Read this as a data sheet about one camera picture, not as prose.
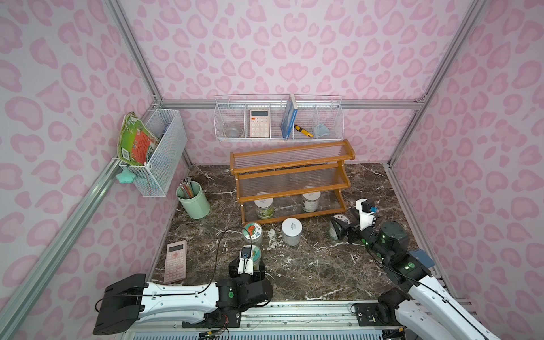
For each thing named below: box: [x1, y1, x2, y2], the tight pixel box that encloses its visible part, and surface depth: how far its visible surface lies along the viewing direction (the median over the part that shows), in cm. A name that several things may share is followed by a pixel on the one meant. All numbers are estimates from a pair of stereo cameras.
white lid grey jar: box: [281, 217, 303, 246], surface depth 87 cm
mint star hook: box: [115, 166, 136, 184], surface depth 64 cm
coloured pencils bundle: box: [179, 176, 195, 199], surface depth 92 cm
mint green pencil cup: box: [175, 180, 211, 219], surface depth 95 cm
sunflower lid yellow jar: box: [251, 244, 262, 272], surface depth 80 cm
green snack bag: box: [117, 111, 159, 166], surface depth 73 cm
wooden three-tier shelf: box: [230, 139, 356, 226], surface depth 95 cm
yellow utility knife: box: [293, 123, 314, 139], surface depth 97 cm
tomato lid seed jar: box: [242, 221, 263, 243], surface depth 87 cm
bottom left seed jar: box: [253, 197, 275, 220], surface depth 93 cm
